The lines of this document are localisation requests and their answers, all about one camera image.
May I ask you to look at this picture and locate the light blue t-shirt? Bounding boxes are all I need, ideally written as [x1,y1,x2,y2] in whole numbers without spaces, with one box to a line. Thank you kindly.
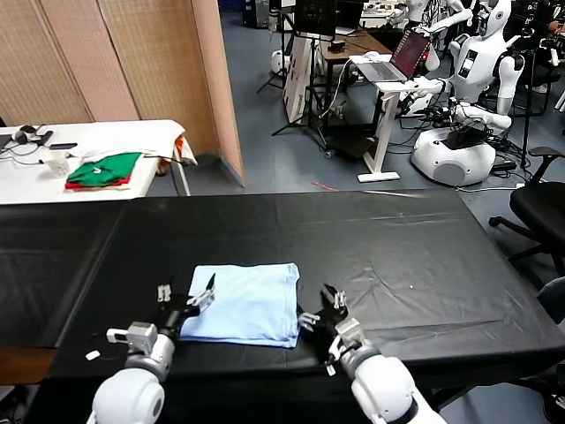
[179,261,302,350]

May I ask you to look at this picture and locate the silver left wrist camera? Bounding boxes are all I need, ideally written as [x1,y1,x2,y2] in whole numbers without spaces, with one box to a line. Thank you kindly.
[105,322,159,355]

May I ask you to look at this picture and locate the black office chair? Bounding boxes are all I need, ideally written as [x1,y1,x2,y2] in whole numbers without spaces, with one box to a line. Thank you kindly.
[487,146,565,267]

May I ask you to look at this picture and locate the white side table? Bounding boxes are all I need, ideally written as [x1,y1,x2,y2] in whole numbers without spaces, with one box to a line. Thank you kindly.
[0,119,192,207]

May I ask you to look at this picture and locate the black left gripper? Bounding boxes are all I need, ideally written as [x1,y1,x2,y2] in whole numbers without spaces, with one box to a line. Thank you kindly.
[155,272,218,340]

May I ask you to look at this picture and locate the orange cloth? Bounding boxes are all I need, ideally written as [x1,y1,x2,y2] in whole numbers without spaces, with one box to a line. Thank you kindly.
[156,135,188,178]

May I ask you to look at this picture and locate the white humanoid robot upper body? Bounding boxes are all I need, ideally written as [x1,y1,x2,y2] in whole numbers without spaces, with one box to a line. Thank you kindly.
[388,0,474,34]

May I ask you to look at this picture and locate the white humanoid robot with base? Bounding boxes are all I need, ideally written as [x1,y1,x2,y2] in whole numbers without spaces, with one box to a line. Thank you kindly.
[410,0,526,187]

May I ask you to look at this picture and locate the tan folding screen partition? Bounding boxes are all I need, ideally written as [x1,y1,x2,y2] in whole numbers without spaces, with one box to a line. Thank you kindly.
[0,0,245,189]

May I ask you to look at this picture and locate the black headphones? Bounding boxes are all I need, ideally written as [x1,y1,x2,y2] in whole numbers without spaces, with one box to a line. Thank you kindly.
[11,125,41,145]

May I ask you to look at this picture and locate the brown wooden desk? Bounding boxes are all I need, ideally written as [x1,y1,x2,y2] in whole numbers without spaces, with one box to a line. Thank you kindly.
[319,29,406,134]

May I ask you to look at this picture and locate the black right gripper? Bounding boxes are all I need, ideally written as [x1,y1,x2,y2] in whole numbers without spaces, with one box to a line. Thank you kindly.
[296,283,353,342]

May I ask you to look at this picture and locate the grey laptop with red screen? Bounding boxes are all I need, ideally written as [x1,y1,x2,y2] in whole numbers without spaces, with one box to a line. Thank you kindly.
[362,30,432,84]

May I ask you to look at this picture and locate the white round device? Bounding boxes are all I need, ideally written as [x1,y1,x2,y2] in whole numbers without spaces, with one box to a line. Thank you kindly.
[270,49,290,74]

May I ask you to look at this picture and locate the white paper cup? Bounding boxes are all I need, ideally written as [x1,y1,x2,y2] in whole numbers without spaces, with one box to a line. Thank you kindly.
[45,151,72,179]

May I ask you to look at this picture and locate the black tripod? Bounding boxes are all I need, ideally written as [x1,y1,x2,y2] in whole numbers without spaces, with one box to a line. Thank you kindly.
[270,34,331,154]

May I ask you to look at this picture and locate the black monitor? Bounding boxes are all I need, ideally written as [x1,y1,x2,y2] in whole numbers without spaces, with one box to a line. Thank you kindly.
[292,0,338,38]

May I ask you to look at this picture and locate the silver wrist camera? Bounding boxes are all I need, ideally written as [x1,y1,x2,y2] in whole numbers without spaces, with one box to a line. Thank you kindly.
[325,317,365,377]
[105,322,159,355]

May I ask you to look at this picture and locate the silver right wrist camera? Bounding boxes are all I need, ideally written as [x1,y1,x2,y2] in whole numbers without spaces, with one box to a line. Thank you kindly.
[325,317,365,377]

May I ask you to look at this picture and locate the white standing desk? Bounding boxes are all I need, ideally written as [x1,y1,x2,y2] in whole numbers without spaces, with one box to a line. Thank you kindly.
[348,54,428,185]

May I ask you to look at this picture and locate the black pole stand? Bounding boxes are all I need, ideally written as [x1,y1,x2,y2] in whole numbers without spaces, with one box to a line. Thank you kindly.
[518,47,539,171]

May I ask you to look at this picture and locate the white draped cloth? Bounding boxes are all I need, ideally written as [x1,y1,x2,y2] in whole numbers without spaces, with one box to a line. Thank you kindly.
[69,120,200,168]

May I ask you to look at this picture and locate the black open laptop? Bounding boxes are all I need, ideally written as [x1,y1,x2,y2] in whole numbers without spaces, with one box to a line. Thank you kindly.
[335,7,365,37]

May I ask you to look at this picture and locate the black table cover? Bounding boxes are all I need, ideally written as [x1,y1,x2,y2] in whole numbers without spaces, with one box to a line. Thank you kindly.
[0,188,565,386]

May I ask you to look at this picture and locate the white calibration board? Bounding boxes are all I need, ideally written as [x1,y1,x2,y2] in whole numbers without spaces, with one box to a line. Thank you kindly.
[282,34,313,126]

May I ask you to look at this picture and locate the green folded shirt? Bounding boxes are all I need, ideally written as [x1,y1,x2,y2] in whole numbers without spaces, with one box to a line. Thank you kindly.
[66,151,145,187]

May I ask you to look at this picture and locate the red folded shirt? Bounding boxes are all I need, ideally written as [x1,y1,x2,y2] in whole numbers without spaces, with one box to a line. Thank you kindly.
[64,174,134,193]

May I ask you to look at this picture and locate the blue-grey chair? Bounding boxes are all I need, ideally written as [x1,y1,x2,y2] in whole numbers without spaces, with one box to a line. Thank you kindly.
[535,276,565,331]

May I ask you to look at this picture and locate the black wheeled base platform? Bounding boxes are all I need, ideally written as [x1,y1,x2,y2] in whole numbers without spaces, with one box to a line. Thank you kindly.
[324,129,382,163]

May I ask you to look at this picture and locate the beige folded cloth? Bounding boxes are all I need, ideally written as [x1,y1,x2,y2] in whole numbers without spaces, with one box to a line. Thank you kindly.
[102,155,145,193]

